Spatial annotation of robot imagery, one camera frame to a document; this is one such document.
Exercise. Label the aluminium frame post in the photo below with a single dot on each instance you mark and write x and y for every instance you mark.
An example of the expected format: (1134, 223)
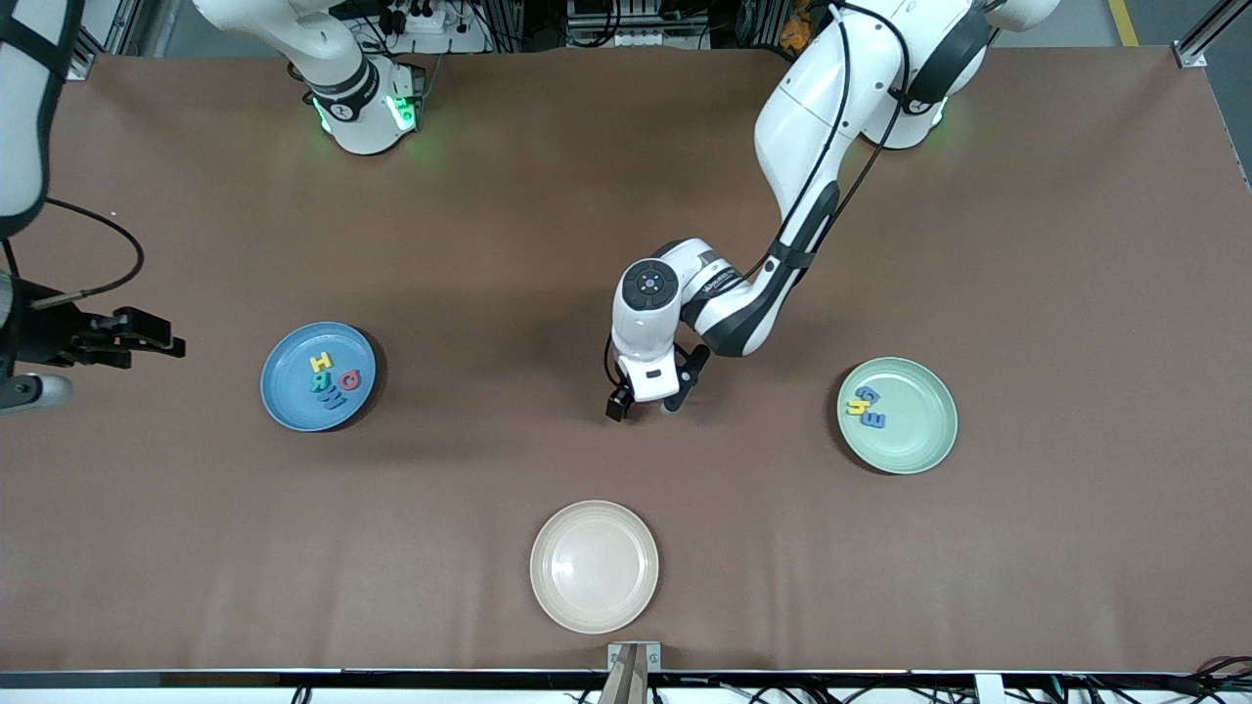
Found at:
(1193, 49)

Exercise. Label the blue plate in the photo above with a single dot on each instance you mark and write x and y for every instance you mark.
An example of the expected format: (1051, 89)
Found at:
(289, 391)

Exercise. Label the grey metal camera mount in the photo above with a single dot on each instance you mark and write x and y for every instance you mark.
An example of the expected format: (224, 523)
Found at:
(634, 675)

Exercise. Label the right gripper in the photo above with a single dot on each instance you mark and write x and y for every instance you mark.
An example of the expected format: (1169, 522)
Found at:
(44, 336)

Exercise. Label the orange packaged items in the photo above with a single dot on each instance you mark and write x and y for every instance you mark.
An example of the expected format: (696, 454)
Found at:
(794, 29)

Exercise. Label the beige plate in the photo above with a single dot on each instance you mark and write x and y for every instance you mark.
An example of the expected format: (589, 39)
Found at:
(594, 567)

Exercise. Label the yellow foam lowercase h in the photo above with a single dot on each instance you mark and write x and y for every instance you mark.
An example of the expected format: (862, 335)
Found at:
(857, 405)

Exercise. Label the dark blue foam letter M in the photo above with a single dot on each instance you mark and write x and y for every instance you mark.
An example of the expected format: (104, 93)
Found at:
(333, 400)

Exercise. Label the white power strip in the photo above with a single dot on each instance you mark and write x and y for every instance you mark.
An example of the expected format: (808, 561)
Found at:
(430, 20)

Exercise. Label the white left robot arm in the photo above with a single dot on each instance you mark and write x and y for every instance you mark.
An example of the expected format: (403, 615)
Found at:
(812, 108)

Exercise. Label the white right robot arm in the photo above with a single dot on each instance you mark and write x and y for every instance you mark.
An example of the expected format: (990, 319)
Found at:
(24, 98)

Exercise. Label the yellow foam capital H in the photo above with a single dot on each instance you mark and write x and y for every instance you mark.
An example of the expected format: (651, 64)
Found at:
(321, 363)

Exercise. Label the blue foam lowercase m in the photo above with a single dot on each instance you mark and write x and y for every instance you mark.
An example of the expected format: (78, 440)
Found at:
(874, 420)

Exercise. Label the green foam letter R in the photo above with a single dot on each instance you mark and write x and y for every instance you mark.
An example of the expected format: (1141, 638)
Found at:
(322, 382)

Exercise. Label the red foam letter Q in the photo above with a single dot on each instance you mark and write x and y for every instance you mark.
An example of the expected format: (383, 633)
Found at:
(350, 379)

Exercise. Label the green plate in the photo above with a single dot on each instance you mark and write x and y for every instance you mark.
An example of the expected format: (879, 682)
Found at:
(915, 440)

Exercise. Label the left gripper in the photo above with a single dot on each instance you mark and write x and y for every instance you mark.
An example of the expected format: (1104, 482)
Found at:
(619, 402)

